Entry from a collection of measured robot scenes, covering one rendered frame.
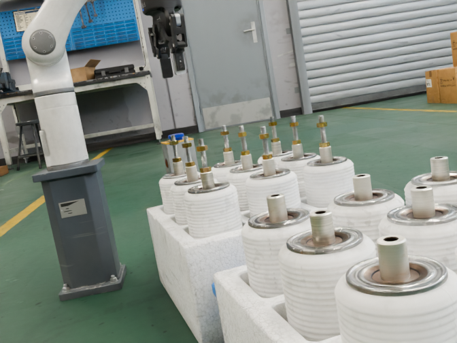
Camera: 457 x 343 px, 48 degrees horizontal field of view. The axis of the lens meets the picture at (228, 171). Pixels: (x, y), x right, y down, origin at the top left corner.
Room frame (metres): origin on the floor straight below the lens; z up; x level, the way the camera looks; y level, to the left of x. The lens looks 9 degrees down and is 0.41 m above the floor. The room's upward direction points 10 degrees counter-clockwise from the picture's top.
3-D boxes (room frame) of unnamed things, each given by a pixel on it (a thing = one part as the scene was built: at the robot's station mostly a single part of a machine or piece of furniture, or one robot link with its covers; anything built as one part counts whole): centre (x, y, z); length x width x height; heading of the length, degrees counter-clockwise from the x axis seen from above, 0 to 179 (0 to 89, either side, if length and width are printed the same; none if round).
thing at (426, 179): (0.67, -0.28, 0.25); 0.08 x 0.08 x 0.01
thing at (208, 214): (0.90, 0.04, 0.16); 0.10 x 0.10 x 0.18
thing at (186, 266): (1.05, -0.04, 0.09); 0.39 x 0.39 x 0.18; 17
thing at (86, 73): (5.75, 1.41, 0.87); 0.40 x 0.30 x 0.23; 81
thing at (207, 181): (0.90, 0.04, 0.26); 0.02 x 0.02 x 0.03
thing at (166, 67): (1.04, 0.09, 0.48); 0.02 x 0.01 x 0.04; 116
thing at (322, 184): (0.97, -0.19, 0.16); 0.10 x 0.10 x 0.18
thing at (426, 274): (0.38, -0.11, 0.25); 0.08 x 0.08 x 0.01
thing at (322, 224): (0.49, -0.08, 0.26); 0.02 x 0.02 x 0.03
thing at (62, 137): (1.23, 0.37, 0.39); 0.09 x 0.09 x 0.17; 5
